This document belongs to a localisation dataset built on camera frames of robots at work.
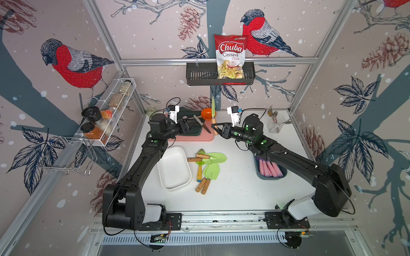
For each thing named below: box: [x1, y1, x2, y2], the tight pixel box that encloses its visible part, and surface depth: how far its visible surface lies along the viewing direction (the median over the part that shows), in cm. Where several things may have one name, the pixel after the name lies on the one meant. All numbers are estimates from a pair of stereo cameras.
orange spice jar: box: [80, 121, 109, 146], surface depth 62 cm
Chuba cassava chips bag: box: [214, 34, 248, 80], surface depth 85 cm
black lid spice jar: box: [81, 105, 104, 124], surface depth 64 cm
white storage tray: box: [156, 146, 192, 191], surface depth 92 cm
